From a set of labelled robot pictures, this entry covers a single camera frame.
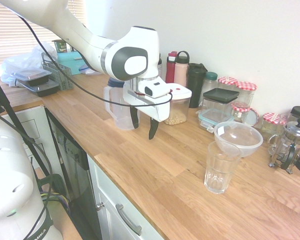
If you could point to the white side cabinet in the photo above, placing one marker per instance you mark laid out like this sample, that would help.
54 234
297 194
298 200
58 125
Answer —
32 122

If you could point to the black tripod leg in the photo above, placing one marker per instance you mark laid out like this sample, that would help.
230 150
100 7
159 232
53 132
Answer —
5 100

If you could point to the red rimmed round jar lid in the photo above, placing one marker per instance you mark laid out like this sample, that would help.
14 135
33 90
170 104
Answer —
252 117

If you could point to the white cabinet door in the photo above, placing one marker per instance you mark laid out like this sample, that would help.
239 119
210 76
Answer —
110 190

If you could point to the green yogurt cup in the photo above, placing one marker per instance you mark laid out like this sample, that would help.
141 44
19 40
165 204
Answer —
60 46

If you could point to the black takeout container clear lid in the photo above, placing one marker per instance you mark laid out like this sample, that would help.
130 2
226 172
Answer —
43 90
31 75

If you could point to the teal bread box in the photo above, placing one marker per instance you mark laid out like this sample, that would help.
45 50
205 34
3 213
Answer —
67 61

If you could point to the white plastic bag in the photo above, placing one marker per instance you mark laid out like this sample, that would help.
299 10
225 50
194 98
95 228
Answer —
22 61

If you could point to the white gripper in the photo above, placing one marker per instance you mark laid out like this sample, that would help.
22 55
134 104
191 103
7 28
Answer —
150 107

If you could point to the clear zip bag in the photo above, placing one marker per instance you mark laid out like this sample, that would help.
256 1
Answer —
86 71

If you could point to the silver cabinet knob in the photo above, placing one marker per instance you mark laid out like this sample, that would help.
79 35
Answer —
100 206

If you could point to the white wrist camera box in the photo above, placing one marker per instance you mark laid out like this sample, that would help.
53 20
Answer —
156 88

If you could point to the clear drinking glass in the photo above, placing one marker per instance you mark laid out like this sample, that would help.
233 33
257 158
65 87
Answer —
221 170

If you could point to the clear pitcher blue lid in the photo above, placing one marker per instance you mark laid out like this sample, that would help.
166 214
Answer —
120 120

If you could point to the glass container teal rimmed lid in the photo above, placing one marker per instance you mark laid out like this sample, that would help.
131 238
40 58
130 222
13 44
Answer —
212 116

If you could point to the black dishwasher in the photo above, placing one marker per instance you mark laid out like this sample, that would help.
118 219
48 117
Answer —
75 162

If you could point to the square glass jar black lid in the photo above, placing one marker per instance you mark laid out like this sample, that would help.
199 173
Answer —
220 96

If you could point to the jar red checked lid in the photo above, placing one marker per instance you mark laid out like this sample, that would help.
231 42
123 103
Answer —
227 80
270 118
246 86
240 110

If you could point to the translucent plastic bowl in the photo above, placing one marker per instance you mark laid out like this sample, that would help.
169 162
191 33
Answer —
247 140

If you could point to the glass French press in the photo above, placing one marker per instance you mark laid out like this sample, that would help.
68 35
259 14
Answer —
293 142

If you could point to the grey cutlery basket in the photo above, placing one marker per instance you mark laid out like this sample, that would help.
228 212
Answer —
63 78

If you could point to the clear container white red lid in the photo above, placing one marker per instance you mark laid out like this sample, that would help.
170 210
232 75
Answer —
181 110

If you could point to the pink water bottle black cap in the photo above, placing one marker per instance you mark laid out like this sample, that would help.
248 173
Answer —
181 75

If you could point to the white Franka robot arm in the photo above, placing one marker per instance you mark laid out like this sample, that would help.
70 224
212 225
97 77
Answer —
85 42

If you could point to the jar with teal lid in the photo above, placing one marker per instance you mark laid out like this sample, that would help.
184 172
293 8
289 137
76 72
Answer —
210 83

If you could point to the black shaker bottle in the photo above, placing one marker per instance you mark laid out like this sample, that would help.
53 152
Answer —
196 87

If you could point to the red water bottle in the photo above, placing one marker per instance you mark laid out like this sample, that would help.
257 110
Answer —
170 72

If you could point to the beige window blinds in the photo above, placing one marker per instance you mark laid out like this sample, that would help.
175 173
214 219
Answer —
12 35

